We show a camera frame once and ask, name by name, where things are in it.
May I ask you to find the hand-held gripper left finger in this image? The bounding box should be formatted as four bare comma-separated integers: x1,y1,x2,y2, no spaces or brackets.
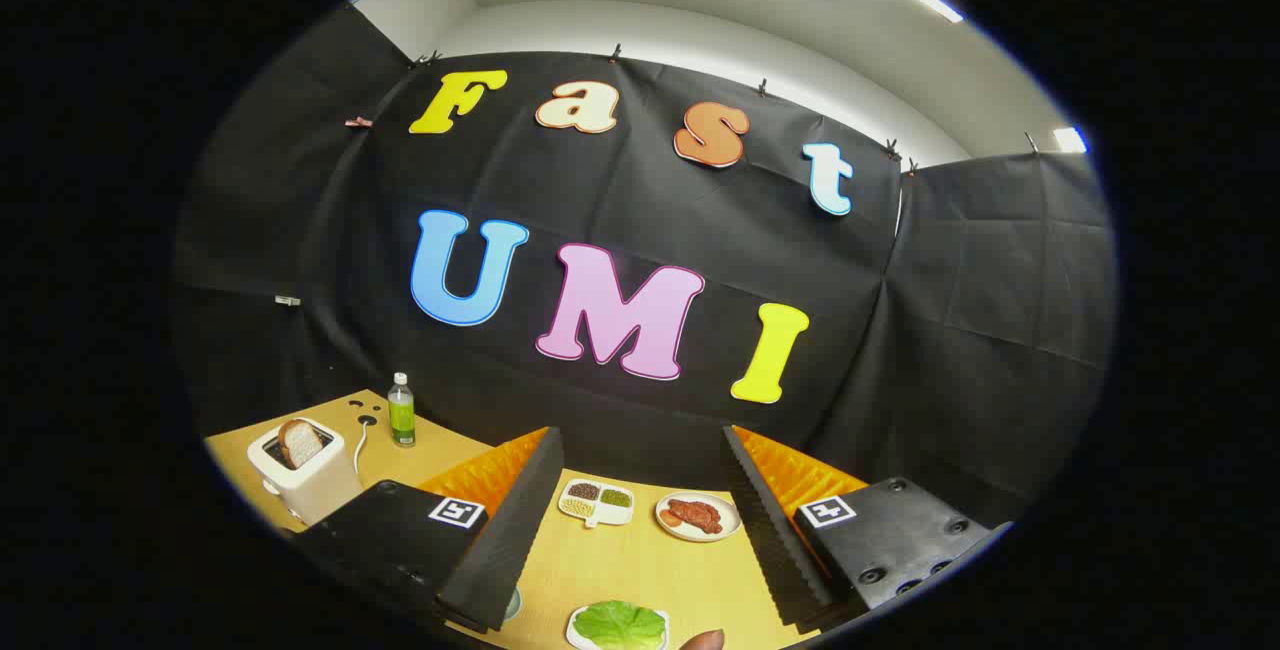
290,426,566,634

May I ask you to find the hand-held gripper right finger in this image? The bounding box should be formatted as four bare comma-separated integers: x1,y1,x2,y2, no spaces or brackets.
720,424,1013,631

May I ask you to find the green lettuce leaf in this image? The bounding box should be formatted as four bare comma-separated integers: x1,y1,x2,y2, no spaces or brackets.
573,601,667,650

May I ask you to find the white bread slice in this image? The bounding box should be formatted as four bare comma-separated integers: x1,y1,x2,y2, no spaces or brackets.
278,419,325,469

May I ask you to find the round white meat plate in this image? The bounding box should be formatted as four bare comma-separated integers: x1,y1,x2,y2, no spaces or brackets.
655,491,743,543

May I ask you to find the red meat slice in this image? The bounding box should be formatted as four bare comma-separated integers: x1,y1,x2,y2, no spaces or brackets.
665,498,723,534

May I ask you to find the white divided dish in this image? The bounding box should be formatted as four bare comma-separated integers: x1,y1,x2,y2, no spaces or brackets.
558,477,636,529

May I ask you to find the white leaf-shaped plate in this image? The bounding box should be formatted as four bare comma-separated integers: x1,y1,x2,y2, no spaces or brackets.
565,604,671,650

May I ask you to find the green label drink bottle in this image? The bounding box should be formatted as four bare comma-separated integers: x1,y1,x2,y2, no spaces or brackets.
387,372,417,448

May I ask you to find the white toaster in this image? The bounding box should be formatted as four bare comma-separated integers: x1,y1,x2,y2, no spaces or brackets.
247,417,363,528

